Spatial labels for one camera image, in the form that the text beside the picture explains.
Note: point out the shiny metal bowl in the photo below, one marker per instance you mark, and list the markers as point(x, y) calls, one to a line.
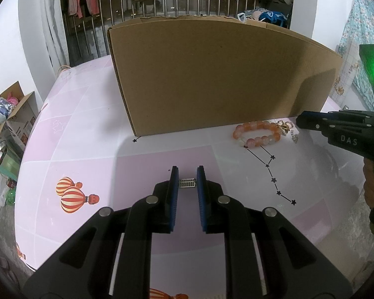
point(0, 154)

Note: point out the metal balcony railing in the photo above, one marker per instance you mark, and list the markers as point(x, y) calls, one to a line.
point(87, 37)

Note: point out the green bin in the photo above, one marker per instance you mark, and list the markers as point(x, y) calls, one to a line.
point(11, 166)

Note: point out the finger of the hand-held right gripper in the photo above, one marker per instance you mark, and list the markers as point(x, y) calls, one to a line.
point(311, 120)

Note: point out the brown cardboard box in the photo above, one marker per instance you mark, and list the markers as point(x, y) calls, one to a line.
point(221, 78)

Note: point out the red can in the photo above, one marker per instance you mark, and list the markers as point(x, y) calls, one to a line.
point(11, 182)

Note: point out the pink balloon print tablecloth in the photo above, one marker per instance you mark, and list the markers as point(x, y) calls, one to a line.
point(90, 124)

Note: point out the white curtain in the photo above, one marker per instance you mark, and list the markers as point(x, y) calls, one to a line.
point(54, 15)

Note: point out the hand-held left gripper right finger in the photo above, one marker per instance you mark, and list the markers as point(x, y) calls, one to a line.
point(201, 199)

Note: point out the green plastic bottle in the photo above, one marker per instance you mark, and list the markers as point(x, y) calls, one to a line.
point(11, 196)

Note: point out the floral printed cloth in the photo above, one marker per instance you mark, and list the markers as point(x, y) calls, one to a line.
point(358, 21)

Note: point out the open printed cardboard carton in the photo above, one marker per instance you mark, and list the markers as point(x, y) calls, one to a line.
point(21, 121)

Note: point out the blue bag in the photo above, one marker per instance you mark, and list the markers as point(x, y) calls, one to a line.
point(274, 18)

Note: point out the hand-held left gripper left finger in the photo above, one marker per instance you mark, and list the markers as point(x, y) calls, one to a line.
point(174, 199)

